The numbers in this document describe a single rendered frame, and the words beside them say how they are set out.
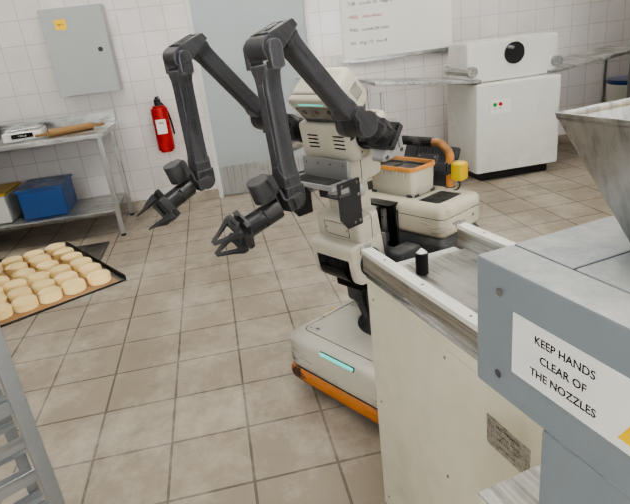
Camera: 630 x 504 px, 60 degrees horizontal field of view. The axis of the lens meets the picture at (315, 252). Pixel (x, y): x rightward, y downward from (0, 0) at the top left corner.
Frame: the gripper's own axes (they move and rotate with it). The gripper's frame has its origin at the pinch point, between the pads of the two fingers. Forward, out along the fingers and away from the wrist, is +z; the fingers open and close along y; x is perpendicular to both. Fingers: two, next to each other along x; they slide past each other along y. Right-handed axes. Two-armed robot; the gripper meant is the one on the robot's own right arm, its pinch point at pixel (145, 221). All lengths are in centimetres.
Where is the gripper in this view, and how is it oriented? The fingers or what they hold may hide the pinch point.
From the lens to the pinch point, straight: 175.1
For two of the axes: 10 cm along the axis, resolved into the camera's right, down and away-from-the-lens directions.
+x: -5.1, 2.8, 8.2
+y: 6.5, 7.5, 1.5
